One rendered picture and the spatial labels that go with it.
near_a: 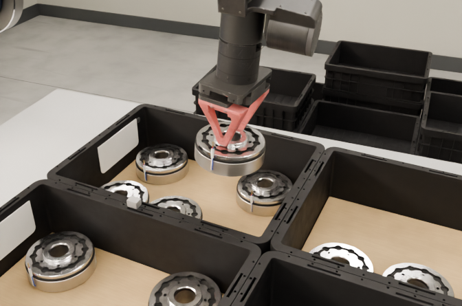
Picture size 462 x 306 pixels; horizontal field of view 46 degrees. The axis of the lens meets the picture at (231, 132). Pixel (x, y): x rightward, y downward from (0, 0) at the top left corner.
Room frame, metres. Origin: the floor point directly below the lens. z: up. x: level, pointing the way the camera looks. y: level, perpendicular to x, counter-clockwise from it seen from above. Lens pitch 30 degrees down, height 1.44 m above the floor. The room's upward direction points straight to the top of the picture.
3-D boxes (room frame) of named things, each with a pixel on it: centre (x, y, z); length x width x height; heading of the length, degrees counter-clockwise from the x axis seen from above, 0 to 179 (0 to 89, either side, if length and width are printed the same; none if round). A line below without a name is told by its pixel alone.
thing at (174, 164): (0.90, 0.14, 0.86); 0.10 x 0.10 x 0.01
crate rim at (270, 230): (0.78, 0.07, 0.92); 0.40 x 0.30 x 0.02; 65
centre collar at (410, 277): (0.55, -0.27, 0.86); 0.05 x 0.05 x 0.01
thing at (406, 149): (1.70, -0.47, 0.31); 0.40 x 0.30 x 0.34; 69
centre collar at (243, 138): (0.68, 0.00, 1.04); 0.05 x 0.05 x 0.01
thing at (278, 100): (1.84, -0.09, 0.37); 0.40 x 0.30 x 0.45; 69
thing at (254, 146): (0.68, 0.00, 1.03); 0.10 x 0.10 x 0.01
